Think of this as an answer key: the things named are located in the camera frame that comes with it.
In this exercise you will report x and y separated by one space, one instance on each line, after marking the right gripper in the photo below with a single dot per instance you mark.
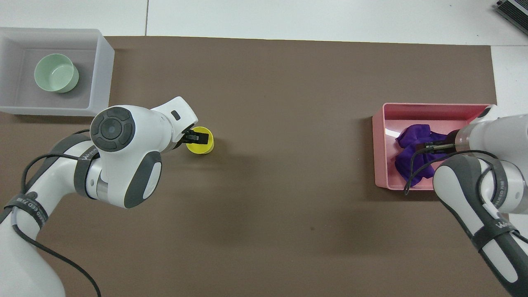
450 142

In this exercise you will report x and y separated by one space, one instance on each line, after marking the purple cloth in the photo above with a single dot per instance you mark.
410 138

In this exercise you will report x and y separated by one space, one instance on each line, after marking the yellow cup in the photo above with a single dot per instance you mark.
204 148

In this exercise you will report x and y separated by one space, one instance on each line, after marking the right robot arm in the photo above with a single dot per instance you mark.
495 136

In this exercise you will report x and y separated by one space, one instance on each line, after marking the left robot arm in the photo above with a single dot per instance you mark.
123 165

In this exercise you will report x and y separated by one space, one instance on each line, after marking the pink plastic box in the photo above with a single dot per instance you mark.
381 148

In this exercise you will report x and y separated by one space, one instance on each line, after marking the black ribbed device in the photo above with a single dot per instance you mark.
515 10

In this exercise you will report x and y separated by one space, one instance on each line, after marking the translucent white plastic bin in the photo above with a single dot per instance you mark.
101 74

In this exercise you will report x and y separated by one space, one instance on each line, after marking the pale green bowl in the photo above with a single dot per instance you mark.
55 74

